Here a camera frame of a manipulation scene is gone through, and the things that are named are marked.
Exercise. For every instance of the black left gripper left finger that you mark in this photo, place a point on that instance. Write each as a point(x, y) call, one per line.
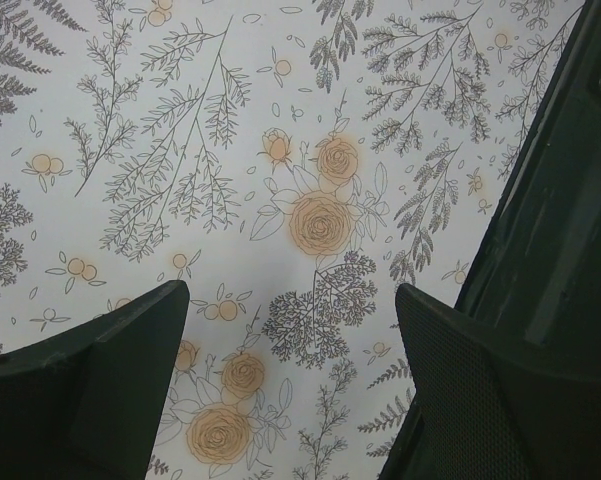
point(87, 403)

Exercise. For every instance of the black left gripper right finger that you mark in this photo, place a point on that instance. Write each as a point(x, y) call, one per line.
point(493, 406)

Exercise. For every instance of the floral tablecloth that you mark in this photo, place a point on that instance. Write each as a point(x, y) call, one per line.
point(291, 162)

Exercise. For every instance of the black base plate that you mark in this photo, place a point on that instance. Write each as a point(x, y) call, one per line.
point(537, 274)

